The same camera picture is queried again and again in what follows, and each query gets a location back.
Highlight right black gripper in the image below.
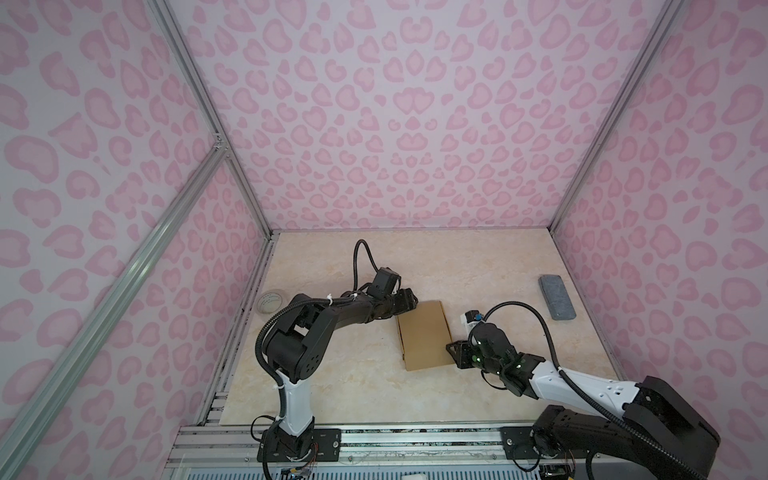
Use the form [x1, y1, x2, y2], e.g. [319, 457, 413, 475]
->
[442, 341, 502, 377]

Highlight brown cardboard box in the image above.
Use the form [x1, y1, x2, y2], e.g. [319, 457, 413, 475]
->
[397, 300, 454, 372]

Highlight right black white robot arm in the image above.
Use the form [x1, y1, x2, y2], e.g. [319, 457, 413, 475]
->
[446, 322, 721, 479]

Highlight grey felt case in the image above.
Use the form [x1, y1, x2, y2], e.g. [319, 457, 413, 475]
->
[538, 274, 577, 321]

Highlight clear tape roll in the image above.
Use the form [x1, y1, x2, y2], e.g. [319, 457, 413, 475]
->
[255, 290, 288, 315]

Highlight left diagonal aluminium strut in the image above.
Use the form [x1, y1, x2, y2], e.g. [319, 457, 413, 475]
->
[1, 147, 227, 479]

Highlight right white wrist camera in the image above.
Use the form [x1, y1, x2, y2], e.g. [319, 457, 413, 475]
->
[461, 310, 484, 332]

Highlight left black corrugated cable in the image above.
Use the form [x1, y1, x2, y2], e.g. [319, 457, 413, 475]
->
[254, 238, 382, 421]

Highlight black corrugated cable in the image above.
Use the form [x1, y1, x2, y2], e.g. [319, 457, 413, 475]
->
[470, 301, 703, 480]
[254, 238, 382, 421]

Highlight right black corrugated cable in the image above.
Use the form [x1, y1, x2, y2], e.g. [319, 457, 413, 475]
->
[470, 301, 703, 480]

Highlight right corner aluminium post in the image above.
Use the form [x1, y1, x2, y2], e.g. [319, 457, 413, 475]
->
[548, 0, 689, 237]

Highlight corner aluminium post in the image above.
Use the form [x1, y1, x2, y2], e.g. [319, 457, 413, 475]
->
[548, 0, 689, 237]
[146, 0, 273, 239]

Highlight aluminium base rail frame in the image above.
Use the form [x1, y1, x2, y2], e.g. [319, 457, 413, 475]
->
[161, 422, 576, 479]

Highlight left corner aluminium post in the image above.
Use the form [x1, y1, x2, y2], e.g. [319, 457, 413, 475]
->
[146, 0, 273, 239]

